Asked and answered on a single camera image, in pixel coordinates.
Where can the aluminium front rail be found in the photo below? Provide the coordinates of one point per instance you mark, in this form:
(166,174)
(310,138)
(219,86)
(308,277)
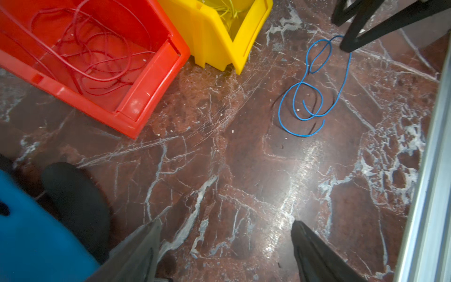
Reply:
(425,254)

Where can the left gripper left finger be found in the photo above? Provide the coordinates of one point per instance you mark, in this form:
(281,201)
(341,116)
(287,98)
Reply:
(136,261)

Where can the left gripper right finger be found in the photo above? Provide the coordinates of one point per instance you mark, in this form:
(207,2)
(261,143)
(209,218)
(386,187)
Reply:
(316,261)

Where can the red plastic bin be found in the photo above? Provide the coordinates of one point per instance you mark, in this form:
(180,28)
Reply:
(112,60)

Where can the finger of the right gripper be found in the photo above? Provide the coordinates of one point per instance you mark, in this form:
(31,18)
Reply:
(342,12)
(417,11)

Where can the yellow plastic bin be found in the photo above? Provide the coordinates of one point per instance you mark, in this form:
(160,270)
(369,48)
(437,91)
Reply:
(219,33)

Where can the blue grey work glove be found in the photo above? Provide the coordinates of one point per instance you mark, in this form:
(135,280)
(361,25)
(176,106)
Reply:
(35,246)

